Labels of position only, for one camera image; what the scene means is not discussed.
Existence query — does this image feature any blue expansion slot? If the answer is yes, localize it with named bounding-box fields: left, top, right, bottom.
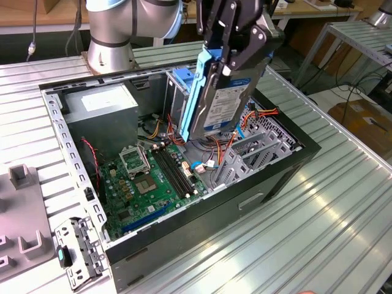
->
left=121, top=203, right=172, bottom=235

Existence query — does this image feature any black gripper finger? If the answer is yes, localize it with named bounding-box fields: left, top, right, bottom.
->
left=217, top=17, right=276, bottom=77
left=195, top=0, right=222, bottom=48

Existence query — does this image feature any black open PC case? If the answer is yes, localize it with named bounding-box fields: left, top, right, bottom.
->
left=38, top=55, right=322, bottom=294

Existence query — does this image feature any grey metal drive cage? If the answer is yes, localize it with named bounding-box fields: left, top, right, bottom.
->
left=163, top=67, right=200, bottom=145

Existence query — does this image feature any wooden desk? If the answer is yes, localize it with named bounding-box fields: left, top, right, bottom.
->
left=0, top=0, right=91, bottom=35
left=180, top=0, right=364, bottom=59

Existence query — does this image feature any orange yellow power wire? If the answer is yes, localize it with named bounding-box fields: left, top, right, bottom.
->
left=240, top=102, right=281, bottom=129

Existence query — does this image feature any yellow black wire bundle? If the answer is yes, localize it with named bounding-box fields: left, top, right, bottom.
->
left=146, top=113, right=165, bottom=138

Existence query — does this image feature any grey power supply unit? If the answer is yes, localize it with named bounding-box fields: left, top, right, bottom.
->
left=62, top=83, right=140, bottom=160

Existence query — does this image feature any CPU socket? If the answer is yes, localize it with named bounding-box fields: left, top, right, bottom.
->
left=132, top=173, right=159, bottom=197

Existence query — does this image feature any beige board connector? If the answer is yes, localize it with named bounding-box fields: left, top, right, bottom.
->
left=181, top=161, right=194, bottom=180

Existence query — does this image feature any large brown cardboard box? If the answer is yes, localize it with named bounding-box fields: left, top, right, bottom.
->
left=327, top=99, right=392, bottom=159

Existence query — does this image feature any blue plastic drive latch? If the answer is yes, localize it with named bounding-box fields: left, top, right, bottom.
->
left=172, top=67, right=198, bottom=92

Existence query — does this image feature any metal socket cover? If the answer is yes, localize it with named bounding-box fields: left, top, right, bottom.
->
left=118, top=146, right=151, bottom=181

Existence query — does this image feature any green motherboard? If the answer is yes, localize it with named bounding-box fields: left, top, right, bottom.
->
left=98, top=141, right=213, bottom=243

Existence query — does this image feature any grey metal slot bracket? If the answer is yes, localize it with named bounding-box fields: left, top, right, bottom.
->
left=54, top=216, right=107, bottom=291

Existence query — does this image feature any grey metal disk bay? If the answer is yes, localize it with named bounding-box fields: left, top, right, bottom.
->
left=213, top=130, right=296, bottom=189

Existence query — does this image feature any orange red wire bundle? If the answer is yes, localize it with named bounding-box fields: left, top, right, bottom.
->
left=166, top=113, right=238, bottom=168

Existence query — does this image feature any black case fan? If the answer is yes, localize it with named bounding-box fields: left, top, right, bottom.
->
left=76, top=137, right=107, bottom=206

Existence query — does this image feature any small blue wire white plug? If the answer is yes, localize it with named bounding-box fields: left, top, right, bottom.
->
left=189, top=161, right=215, bottom=175

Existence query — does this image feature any hard disk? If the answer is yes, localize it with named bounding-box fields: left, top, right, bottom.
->
left=179, top=45, right=267, bottom=145

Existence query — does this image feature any black teal latch clip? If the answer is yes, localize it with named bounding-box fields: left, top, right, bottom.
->
left=56, top=244, right=74, bottom=270

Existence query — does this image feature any dangling robot cable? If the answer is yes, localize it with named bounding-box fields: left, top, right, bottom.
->
left=26, top=0, right=39, bottom=62

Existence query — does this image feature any pale grey parts rack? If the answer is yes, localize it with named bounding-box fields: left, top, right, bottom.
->
left=0, top=163, right=59, bottom=284

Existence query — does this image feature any black RAM slot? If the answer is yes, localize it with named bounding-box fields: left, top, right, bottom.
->
left=161, top=146, right=194, bottom=195
left=153, top=148, right=186, bottom=198
left=165, top=145, right=198, bottom=194
left=157, top=147, right=189, bottom=197

